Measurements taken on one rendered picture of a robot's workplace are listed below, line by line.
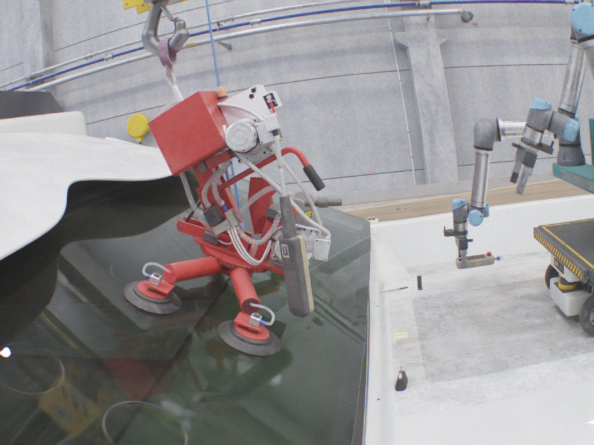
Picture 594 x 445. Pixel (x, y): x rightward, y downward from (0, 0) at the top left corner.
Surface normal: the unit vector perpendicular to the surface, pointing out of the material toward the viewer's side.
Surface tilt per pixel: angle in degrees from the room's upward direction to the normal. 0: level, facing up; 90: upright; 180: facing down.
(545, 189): 90
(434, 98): 90
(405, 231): 90
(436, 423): 5
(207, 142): 90
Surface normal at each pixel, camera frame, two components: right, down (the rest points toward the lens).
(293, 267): -0.68, 0.24
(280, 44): -0.11, 0.22
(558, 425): -0.16, -0.89
